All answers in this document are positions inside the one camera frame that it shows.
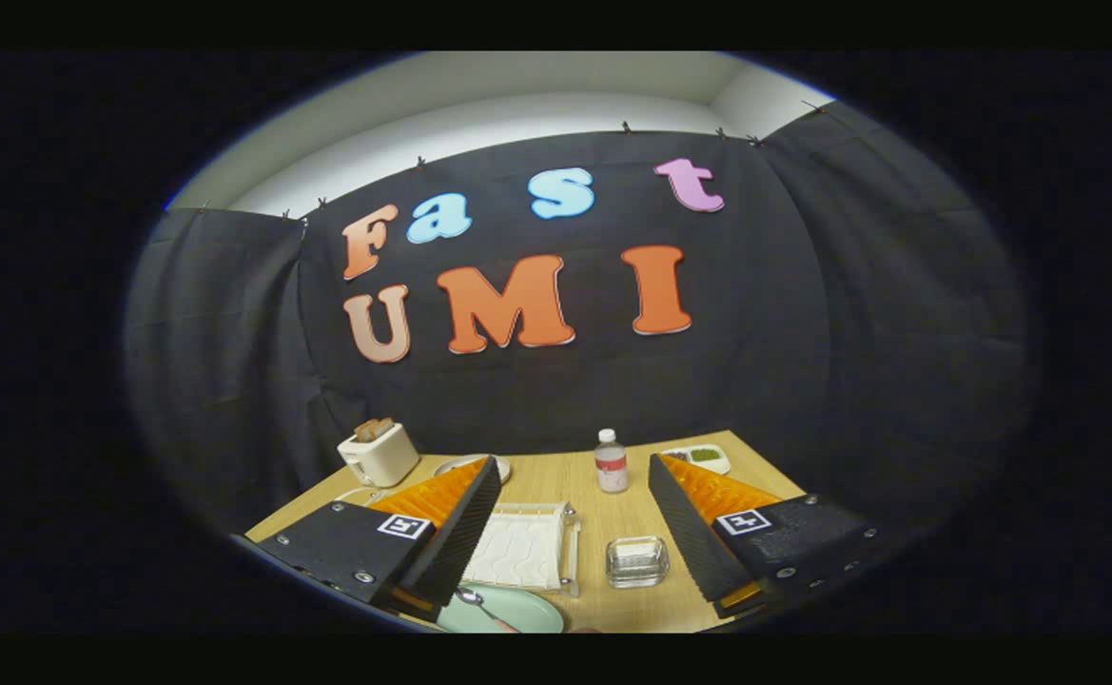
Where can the white toaster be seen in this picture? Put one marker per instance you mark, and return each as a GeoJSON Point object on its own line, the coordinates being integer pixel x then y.
{"type": "Point", "coordinates": [384, 461]}

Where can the pale green plate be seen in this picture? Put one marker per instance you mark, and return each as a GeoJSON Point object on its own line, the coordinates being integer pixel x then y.
{"type": "Point", "coordinates": [527, 609]}

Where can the white divided condiment dish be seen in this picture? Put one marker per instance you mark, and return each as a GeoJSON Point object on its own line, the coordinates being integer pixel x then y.
{"type": "Point", "coordinates": [712, 461]}

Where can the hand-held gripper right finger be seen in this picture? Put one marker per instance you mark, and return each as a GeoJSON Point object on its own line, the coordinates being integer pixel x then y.
{"type": "Point", "coordinates": [689, 542]}

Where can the white plate with meat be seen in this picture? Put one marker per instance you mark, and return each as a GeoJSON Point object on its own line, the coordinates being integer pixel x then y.
{"type": "Point", "coordinates": [456, 465]}

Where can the toast slice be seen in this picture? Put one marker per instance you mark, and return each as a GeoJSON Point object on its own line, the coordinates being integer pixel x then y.
{"type": "Point", "coordinates": [375, 429]}

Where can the clear red-label bottle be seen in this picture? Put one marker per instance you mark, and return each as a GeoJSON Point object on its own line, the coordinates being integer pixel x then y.
{"type": "Point", "coordinates": [612, 471]}

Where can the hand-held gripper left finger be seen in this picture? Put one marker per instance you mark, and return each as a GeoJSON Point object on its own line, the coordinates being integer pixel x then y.
{"type": "Point", "coordinates": [460, 542]}

